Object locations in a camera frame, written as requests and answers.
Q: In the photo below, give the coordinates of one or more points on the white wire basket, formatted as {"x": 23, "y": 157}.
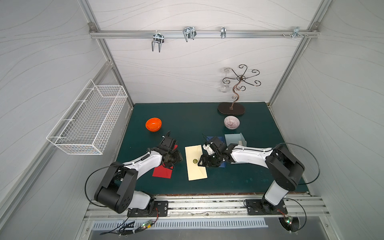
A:
{"x": 85, "y": 128}

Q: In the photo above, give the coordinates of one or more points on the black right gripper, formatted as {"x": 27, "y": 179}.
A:
{"x": 208, "y": 157}

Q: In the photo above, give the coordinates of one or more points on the red envelope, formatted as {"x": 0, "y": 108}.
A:
{"x": 164, "y": 170}

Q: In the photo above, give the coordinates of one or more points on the striped ceramic bowl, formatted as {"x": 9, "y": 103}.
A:
{"x": 231, "y": 122}

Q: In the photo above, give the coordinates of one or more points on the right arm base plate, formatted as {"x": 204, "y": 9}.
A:
{"x": 261, "y": 207}

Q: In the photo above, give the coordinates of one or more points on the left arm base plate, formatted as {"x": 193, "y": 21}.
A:
{"x": 153, "y": 210}

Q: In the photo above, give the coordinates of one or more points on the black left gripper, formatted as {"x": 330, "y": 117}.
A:
{"x": 172, "y": 156}

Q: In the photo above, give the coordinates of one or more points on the aluminium crossbar rail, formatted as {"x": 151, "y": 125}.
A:
{"x": 201, "y": 34}

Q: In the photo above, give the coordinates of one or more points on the light blue envelope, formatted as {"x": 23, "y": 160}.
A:
{"x": 238, "y": 139}

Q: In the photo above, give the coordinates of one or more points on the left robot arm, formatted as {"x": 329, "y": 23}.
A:
{"x": 117, "y": 190}

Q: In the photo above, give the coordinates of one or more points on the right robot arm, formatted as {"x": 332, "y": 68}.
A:
{"x": 284, "y": 167}

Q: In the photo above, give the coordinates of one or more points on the cream envelope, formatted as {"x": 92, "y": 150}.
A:
{"x": 193, "y": 154}

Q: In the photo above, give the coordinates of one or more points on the dark jewelry stand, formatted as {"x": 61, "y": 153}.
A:
{"x": 234, "y": 108}

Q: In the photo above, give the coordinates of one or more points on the metal hook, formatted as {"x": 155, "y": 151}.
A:
{"x": 189, "y": 33}
{"x": 158, "y": 40}
{"x": 296, "y": 33}
{"x": 223, "y": 32}

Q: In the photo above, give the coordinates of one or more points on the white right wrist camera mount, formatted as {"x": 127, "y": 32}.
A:
{"x": 208, "y": 149}

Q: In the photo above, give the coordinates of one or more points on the dark blue envelope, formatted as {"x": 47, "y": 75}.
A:
{"x": 219, "y": 146}

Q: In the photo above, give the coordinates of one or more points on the orange plastic bowl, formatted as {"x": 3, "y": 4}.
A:
{"x": 153, "y": 124}

